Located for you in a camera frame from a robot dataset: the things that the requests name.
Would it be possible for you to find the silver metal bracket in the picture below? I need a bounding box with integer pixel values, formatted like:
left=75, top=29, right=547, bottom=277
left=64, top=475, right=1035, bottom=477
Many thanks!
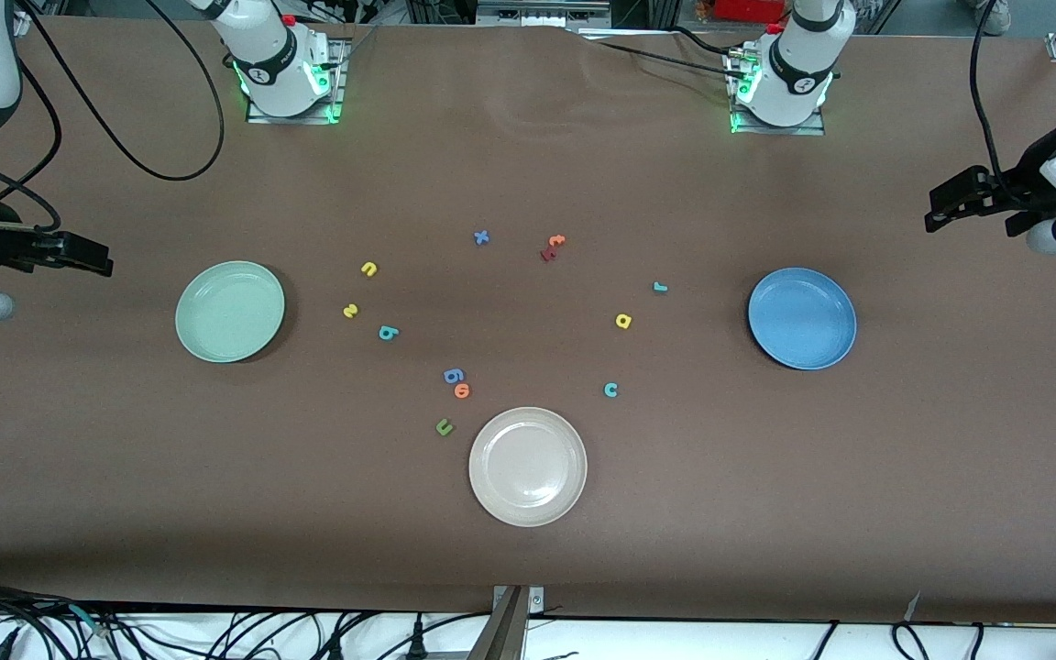
left=491, top=585, right=545, bottom=613

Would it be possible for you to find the looped black cable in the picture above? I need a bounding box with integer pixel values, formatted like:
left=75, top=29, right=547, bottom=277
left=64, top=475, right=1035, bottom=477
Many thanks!
left=890, top=621, right=932, bottom=660

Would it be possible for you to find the teal cable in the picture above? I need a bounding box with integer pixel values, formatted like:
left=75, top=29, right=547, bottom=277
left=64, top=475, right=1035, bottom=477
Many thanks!
left=68, top=603, right=112, bottom=638

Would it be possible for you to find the red box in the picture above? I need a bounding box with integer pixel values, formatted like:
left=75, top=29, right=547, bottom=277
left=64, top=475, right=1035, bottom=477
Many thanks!
left=711, top=0, right=790, bottom=24

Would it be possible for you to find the brown table cover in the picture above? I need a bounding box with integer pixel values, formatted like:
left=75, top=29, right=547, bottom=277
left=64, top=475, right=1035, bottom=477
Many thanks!
left=0, top=14, right=1056, bottom=626

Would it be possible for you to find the grey shoe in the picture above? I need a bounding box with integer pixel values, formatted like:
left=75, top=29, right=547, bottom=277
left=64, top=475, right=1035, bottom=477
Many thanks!
left=961, top=0, right=1011, bottom=36

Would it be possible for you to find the blue plate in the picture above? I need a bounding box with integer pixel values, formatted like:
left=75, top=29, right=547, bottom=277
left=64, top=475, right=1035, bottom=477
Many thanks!
left=747, top=267, right=858, bottom=371

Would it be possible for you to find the green plate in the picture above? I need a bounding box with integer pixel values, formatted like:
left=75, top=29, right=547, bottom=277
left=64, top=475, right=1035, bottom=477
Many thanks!
left=174, top=260, right=287, bottom=364

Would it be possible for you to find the long black right arm cable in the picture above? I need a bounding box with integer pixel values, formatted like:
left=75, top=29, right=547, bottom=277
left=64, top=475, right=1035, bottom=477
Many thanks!
left=15, top=0, right=226, bottom=182

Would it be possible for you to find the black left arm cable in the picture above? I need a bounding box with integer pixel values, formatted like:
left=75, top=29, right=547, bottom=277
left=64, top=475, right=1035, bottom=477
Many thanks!
left=969, top=0, right=1010, bottom=182

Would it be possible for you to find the beige plate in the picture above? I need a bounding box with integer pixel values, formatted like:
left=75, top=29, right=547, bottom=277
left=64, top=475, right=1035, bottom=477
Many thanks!
left=467, top=406, right=589, bottom=528

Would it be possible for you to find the aluminium profile beam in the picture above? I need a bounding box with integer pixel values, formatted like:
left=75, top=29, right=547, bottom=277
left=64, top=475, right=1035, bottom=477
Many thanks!
left=466, top=587, right=531, bottom=660

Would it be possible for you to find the grey metal frame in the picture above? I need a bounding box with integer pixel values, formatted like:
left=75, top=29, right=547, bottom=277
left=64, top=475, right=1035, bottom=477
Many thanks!
left=476, top=0, right=613, bottom=28

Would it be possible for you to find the black cable on table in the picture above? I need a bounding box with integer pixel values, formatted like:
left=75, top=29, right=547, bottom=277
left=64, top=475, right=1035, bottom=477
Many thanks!
left=581, top=38, right=747, bottom=83
left=670, top=26, right=742, bottom=56

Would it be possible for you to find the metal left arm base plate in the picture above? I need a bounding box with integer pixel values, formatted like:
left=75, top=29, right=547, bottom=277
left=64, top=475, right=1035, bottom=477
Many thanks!
left=727, top=48, right=828, bottom=137

